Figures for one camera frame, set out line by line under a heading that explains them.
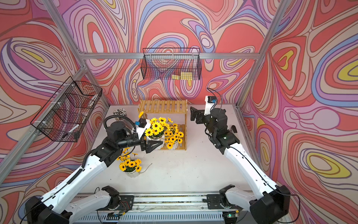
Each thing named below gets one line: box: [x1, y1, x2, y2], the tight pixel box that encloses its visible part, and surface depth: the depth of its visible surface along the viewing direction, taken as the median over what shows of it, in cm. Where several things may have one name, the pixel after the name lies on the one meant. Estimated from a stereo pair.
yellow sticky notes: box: [171, 71, 193, 81], surface depth 86 cm
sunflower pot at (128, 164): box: [116, 147, 142, 178], surface depth 75 cm
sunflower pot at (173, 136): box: [163, 123, 185, 150], surface depth 82 cm
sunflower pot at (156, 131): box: [144, 117, 174, 150], surface depth 60 cm
